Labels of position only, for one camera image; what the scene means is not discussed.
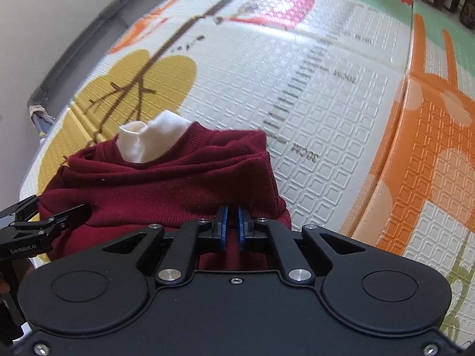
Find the printed foam play mat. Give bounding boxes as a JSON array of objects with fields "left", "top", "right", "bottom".
[{"left": 22, "top": 0, "right": 475, "bottom": 345}]

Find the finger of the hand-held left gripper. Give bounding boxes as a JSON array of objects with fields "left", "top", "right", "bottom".
[
  {"left": 11, "top": 203, "right": 90, "bottom": 233},
  {"left": 0, "top": 195, "right": 41, "bottom": 228}
]

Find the maroon sweater with white collar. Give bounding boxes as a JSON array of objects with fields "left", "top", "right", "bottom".
[{"left": 37, "top": 110, "right": 292, "bottom": 271}]

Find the dark glass jar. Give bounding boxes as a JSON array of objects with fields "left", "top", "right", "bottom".
[{"left": 459, "top": 0, "right": 475, "bottom": 30}]

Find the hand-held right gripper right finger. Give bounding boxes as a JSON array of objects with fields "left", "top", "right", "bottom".
[{"left": 237, "top": 206, "right": 366, "bottom": 286}]

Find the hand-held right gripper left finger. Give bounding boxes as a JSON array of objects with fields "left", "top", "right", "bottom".
[{"left": 100, "top": 205, "right": 229, "bottom": 286}]

